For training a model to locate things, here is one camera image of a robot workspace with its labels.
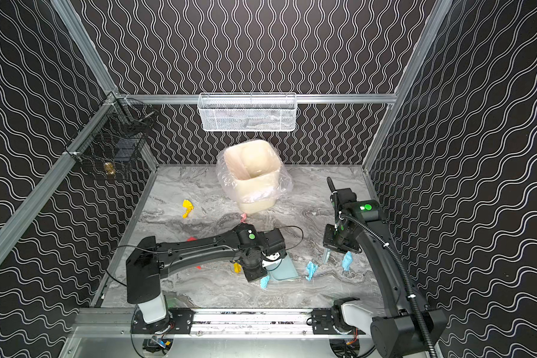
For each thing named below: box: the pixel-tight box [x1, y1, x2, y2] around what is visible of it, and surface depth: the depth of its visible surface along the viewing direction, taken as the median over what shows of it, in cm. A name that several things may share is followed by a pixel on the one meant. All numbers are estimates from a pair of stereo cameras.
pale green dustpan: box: [261, 252, 300, 281], surface depth 69 cm
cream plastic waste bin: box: [224, 139, 282, 215], surface depth 94 cm
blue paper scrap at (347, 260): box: [341, 250, 353, 271], surface depth 89 cm
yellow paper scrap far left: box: [181, 199, 194, 220], surface depth 105 cm
